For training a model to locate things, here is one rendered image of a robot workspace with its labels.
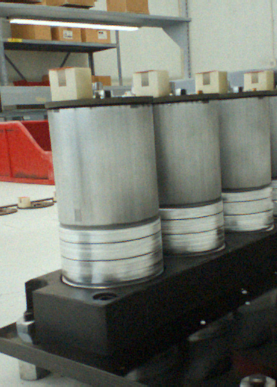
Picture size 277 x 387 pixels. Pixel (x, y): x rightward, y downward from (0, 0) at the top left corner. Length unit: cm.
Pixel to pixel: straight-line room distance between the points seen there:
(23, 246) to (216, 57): 608
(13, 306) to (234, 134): 9
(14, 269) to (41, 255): 2
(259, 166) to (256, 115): 2
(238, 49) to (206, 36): 46
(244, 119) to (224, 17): 612
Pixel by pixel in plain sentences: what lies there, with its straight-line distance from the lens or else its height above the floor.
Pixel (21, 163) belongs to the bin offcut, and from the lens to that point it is 55.
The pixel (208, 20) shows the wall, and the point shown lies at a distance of 642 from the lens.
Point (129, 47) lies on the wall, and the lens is 603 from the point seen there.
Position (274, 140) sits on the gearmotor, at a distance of 19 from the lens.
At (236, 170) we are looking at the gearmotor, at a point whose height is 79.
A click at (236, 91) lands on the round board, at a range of 17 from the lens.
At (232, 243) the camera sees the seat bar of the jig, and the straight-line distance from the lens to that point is 16.
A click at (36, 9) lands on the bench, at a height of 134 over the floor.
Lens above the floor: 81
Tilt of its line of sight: 8 degrees down
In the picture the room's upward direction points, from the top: 4 degrees counter-clockwise
